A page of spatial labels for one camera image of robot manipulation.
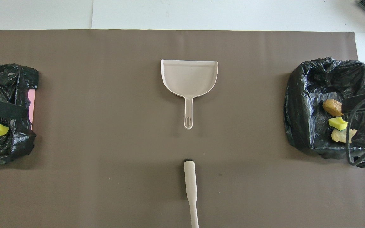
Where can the pale translucent lump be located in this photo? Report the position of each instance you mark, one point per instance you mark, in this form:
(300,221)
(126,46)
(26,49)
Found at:
(341,135)

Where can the small yellow sponge piece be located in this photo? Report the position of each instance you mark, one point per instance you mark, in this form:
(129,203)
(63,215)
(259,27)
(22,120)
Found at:
(337,123)

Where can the brown paper table mat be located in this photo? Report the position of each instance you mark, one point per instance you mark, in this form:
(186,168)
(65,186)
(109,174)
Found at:
(106,190)

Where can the bin lined with black bag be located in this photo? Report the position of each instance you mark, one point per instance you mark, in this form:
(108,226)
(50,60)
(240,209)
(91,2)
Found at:
(309,95)

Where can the beige plastic dustpan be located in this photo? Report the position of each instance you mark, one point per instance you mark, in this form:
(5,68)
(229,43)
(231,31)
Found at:
(188,79)

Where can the brown potato-shaped lump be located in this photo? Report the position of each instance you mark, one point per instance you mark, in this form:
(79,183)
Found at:
(332,107)

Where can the beige hand brush black bristles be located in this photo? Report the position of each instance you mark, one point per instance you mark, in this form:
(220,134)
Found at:
(190,180)

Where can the pink bin with black bag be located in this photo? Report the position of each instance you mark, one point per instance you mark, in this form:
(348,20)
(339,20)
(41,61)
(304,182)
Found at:
(2,82)

